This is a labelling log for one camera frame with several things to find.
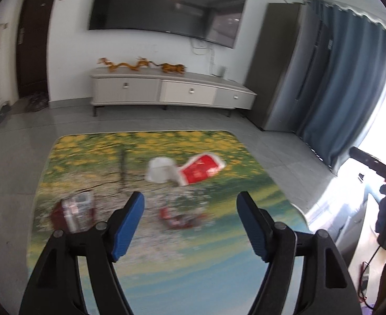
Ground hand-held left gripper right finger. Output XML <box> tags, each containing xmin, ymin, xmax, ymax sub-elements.
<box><xmin>236</xmin><ymin>191</ymin><xmax>361</xmax><ymax>315</ymax></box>

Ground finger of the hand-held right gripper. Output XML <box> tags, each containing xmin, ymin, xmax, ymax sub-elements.
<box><xmin>349</xmin><ymin>147</ymin><xmax>383</xmax><ymax>175</ymax></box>

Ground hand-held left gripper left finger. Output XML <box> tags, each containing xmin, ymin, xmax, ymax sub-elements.
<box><xmin>19</xmin><ymin>191</ymin><xmax>145</xmax><ymax>315</ymax></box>

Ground red brown snack wrapper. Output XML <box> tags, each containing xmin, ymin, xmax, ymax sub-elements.
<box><xmin>159</xmin><ymin>205</ymin><xmax>211</xmax><ymax>230</ymax></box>

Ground brown silver snack wrapper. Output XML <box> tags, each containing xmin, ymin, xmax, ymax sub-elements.
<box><xmin>50</xmin><ymin>193</ymin><xmax>95</xmax><ymax>232</ymax></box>

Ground red white paper packet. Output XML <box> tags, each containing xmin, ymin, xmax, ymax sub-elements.
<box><xmin>176</xmin><ymin>153</ymin><xmax>227</xmax><ymax>186</ymax></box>

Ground floral printed coffee table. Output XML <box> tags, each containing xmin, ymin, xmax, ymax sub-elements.
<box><xmin>27</xmin><ymin>129</ymin><xmax>309</xmax><ymax>315</ymax></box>

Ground blue curtain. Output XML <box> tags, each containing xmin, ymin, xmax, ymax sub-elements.
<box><xmin>295</xmin><ymin>0</ymin><xmax>386</xmax><ymax>175</ymax></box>

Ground grey refrigerator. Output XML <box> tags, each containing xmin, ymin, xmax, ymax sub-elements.
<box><xmin>244</xmin><ymin>3</ymin><xmax>332</xmax><ymax>132</ymax></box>

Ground grey white television stand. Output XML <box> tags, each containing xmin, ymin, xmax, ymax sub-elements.
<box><xmin>90</xmin><ymin>66</ymin><xmax>258</xmax><ymax>117</ymax></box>

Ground brown sandals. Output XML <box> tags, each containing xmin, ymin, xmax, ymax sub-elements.
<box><xmin>27</xmin><ymin>93</ymin><xmax>48</xmax><ymax>112</ymax></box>

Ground golden tiger figurine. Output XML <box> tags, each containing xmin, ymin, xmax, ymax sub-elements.
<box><xmin>161</xmin><ymin>63</ymin><xmax>186</xmax><ymax>75</ymax></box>

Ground dark brown door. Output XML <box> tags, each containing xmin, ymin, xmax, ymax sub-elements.
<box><xmin>17</xmin><ymin>0</ymin><xmax>62</xmax><ymax>99</ymax></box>

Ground black cable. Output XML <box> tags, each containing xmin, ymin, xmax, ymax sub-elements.
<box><xmin>360</xmin><ymin>245</ymin><xmax>383</xmax><ymax>306</ymax></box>

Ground hanging television cables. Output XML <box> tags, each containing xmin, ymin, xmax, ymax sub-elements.
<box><xmin>191</xmin><ymin>38</ymin><xmax>217</xmax><ymax>73</ymax></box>

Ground black wall television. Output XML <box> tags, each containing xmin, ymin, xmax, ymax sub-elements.
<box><xmin>88</xmin><ymin>0</ymin><xmax>249</xmax><ymax>49</ymax></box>

